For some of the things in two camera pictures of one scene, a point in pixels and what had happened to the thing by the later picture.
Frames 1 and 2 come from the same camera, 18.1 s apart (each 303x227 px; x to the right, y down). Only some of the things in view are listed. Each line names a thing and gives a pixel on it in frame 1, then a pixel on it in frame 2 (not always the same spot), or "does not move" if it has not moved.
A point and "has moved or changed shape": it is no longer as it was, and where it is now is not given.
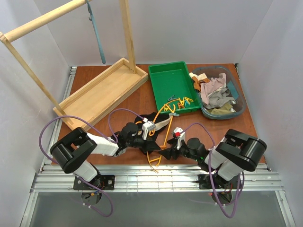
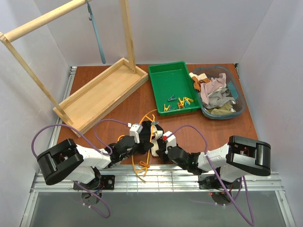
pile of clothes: x=214 y=93 does not move
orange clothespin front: x=180 y=106 does not move
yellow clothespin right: x=189 y=100 does not move
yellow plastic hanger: x=151 y=132 -> x=141 y=164
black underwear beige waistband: x=160 y=120 has moved or changed shape
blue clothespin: x=186 y=103 does not move
